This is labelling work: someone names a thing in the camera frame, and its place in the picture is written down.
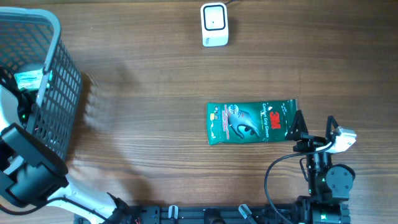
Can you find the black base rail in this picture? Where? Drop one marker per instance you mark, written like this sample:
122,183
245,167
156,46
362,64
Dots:
202,215

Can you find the white barcode scanner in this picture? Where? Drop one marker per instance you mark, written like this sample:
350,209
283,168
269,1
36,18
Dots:
214,24

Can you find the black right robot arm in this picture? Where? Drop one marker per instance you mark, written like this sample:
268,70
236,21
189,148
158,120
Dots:
328,184

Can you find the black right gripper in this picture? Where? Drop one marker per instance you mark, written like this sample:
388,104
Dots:
310,142

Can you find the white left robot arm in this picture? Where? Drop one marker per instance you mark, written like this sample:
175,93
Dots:
33,176

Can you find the green 3M gloves packet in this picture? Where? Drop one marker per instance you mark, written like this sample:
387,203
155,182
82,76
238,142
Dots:
249,122

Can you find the teal white packet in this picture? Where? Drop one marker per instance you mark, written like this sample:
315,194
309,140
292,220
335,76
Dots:
30,80

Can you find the grey plastic mesh basket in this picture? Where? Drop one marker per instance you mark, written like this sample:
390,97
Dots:
31,42

